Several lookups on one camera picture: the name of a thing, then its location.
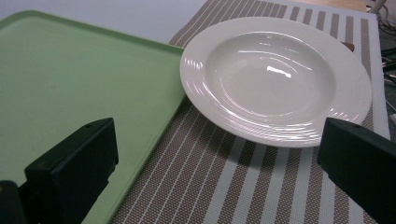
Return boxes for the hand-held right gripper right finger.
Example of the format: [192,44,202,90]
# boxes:
[317,117,396,224]

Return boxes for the green plastic tray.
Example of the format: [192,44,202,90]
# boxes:
[0,9,188,224]

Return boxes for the white deep plate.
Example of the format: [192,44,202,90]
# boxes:
[179,16,373,148]

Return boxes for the dark cables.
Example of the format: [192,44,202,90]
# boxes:
[375,6,396,113]

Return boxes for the brown striped woven placemat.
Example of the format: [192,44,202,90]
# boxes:
[110,0,391,224]

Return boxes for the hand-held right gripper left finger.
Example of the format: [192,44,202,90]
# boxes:
[23,117,120,224]

